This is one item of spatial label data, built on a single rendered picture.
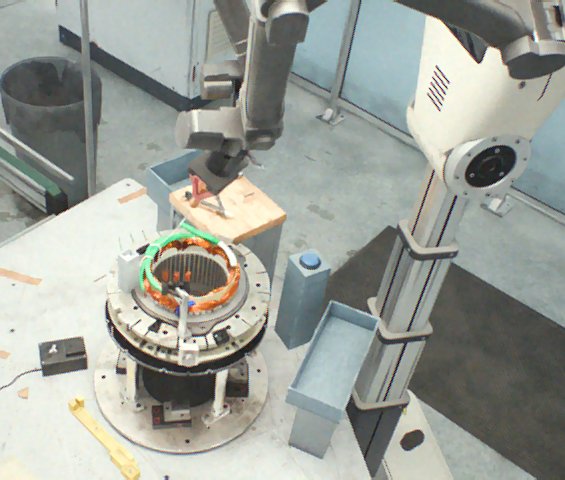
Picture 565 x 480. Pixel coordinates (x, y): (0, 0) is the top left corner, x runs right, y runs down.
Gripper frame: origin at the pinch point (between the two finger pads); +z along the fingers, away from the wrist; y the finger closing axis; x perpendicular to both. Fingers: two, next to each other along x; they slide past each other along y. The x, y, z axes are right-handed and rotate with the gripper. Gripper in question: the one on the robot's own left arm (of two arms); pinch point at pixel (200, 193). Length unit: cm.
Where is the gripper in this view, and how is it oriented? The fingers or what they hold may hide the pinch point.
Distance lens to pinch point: 133.4
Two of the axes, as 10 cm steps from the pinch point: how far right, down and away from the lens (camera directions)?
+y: -5.2, 5.4, -6.7
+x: 7.3, 6.8, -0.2
